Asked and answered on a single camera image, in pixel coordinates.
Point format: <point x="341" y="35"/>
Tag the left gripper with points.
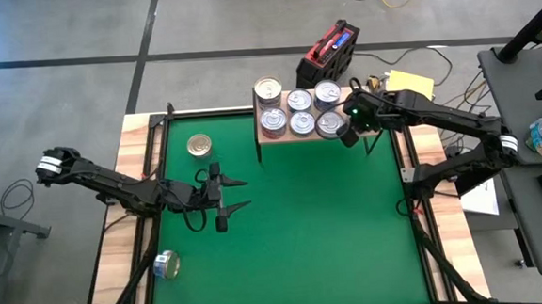
<point x="205" y="194"/>

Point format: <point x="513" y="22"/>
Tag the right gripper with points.
<point x="367" y="110"/>

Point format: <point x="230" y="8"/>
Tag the teal label barcode can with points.
<point x="329" y="123"/>

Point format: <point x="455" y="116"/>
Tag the silver lid green label can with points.
<point x="302" y="123"/>

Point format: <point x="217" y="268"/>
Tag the gold lid blue label can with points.
<point x="199" y="145"/>
<point x="267" y="89"/>
<point x="268" y="108"/>

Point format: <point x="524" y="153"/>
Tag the blue teal label can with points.
<point x="299" y="99"/>

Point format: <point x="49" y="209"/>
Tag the silver lid pink label can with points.
<point x="274" y="120"/>

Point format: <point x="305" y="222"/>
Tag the gold lid pink label can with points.
<point x="165" y="267"/>

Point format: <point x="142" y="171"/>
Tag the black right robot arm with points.
<point x="457" y="117"/>

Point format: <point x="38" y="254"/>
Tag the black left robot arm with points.
<point x="112" y="183"/>

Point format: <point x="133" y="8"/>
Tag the yellow black connector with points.
<point x="373" y="82"/>

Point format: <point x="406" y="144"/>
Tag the green table mat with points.
<point x="281" y="245"/>

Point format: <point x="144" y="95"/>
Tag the yellow paper folder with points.
<point x="410" y="84"/>

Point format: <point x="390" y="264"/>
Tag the red black toolbox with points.
<point x="326" y="56"/>

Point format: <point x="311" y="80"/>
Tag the thick black pole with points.
<point x="478" y="182"/>
<point x="527" y="28"/>

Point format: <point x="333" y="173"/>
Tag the white paper sheet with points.
<point x="483" y="200"/>

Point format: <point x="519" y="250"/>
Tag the grey desk top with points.
<point x="530" y="230"/>
<point x="508" y="100"/>

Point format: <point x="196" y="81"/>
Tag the grey metal stand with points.
<point x="7" y="224"/>

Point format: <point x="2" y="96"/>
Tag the wooden shelf black metal frame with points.
<point x="308" y="139"/>

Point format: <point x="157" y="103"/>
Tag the silver metal bracket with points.
<point x="406" y="174"/>

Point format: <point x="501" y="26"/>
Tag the black aluminium table frame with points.
<point x="212" y="113"/>

